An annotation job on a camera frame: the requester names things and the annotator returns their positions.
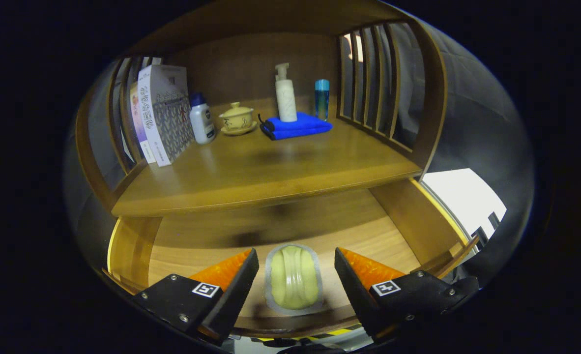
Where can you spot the yellow black striped tape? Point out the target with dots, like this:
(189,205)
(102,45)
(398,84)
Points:
(320,336)

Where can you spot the folded blue cloth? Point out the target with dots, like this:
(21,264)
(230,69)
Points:
(300,128)

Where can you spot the wooden countertop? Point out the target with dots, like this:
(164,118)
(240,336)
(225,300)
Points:
(271,167)

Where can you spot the white pump bottle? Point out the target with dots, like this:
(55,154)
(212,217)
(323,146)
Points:
(286,101)

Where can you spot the wooden drawer with black knob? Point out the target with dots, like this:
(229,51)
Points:
(369,236)

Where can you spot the black backdrop cloth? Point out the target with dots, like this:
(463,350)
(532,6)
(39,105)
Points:
(477,123)

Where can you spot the white bottle with blue cap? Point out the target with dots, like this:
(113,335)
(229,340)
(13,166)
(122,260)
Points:
(202,123)

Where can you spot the clear blue bottle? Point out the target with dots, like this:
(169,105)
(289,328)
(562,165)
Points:
(322,101)

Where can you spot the thin purple book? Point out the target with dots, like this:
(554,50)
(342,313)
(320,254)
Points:
(139,118)

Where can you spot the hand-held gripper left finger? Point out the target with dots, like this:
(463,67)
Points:
(236,290)

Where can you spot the yellow lidded ceramic teacup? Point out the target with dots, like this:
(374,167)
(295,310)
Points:
(236,119)

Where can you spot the white storage unit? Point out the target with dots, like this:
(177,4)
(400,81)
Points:
(462,196)

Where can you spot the large white patterned book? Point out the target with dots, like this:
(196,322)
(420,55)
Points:
(167,113)

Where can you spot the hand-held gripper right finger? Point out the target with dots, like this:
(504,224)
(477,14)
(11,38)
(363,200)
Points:
(354,290)

